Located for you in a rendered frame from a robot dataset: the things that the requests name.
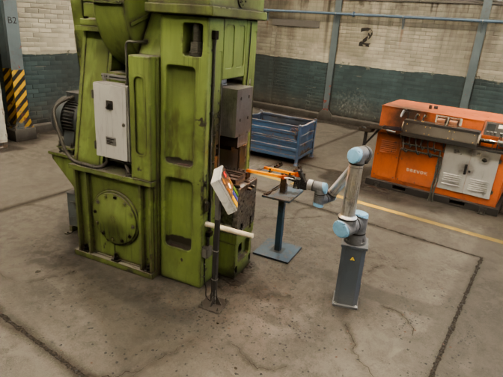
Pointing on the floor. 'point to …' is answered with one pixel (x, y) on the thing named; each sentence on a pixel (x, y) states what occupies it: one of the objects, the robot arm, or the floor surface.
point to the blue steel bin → (283, 135)
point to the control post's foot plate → (214, 304)
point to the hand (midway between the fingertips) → (286, 176)
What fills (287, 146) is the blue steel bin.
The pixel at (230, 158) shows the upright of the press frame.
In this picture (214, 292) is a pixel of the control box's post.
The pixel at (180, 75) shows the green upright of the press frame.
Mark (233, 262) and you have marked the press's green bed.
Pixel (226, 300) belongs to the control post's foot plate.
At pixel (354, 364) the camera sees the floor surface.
